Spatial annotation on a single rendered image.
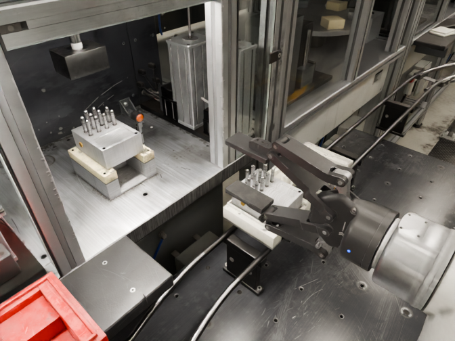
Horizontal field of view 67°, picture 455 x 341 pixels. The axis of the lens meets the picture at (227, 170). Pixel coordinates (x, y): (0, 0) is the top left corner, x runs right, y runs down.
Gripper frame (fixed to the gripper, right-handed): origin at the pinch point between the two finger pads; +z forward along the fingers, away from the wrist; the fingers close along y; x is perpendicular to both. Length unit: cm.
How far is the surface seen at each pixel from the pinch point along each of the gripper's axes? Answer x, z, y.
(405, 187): -74, -10, -44
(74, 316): 25.8, 9.2, -15.8
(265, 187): -18.2, 8.5, -19.5
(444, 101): -316, 19, -112
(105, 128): -0.8, 40.4, -9.3
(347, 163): -44, 1, -24
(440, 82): -135, 1, -31
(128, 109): -21, 63, -21
